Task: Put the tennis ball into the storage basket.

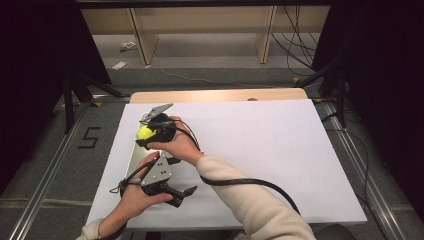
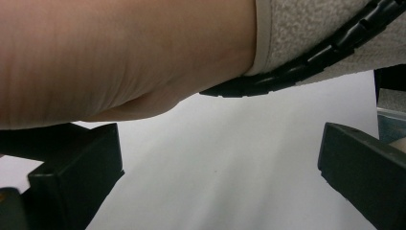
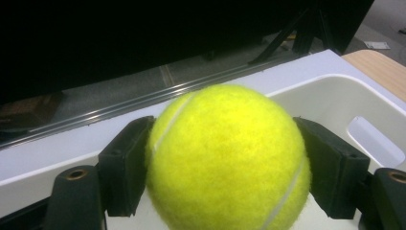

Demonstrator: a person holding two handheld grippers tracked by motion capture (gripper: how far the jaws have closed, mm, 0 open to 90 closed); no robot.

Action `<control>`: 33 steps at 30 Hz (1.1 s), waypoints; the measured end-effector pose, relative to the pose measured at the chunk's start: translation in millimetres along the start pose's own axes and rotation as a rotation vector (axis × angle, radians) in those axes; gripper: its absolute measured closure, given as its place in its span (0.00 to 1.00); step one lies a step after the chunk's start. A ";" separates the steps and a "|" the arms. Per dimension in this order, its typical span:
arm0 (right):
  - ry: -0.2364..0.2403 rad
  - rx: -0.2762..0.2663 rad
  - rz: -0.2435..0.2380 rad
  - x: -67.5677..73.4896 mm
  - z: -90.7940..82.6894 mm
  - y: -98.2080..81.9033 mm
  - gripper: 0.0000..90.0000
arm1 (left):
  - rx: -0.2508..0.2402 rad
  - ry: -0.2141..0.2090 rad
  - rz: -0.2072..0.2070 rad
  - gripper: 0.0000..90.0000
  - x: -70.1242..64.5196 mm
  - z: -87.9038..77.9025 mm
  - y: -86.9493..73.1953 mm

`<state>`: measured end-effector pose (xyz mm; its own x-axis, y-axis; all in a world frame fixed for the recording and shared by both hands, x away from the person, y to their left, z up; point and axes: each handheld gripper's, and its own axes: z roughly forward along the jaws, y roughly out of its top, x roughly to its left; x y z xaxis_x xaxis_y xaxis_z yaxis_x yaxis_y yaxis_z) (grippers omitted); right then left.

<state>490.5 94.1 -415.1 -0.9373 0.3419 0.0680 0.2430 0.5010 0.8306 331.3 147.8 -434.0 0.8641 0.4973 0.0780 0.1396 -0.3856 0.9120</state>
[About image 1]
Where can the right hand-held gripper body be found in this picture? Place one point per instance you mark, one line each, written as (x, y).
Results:
(165, 131)

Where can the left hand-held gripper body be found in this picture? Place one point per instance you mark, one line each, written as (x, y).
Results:
(156, 173)

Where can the yellow tennis ball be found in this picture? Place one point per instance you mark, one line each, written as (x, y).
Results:
(144, 133)

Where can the white plastic bin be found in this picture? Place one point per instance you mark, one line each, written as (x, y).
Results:
(135, 161)

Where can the person's right hand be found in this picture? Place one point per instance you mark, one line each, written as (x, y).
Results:
(181, 145)

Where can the person's left hand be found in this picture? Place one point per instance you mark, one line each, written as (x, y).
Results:
(133, 200)

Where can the white paper scrap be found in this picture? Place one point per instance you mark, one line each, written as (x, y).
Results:
(119, 65)

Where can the small clutter on floor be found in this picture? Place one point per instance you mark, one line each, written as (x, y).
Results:
(128, 46)

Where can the black tripod stand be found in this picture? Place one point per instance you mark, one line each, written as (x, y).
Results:
(340, 100)
(68, 103)

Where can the white board sheet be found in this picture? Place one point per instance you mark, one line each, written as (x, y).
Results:
(266, 150)

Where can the black curtain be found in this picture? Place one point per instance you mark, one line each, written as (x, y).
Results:
(33, 66)
(390, 83)

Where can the aluminium floor rail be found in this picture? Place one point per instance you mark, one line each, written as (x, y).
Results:
(46, 181)
(366, 186)

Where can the light wooden desk frame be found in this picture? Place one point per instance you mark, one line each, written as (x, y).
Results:
(200, 20)

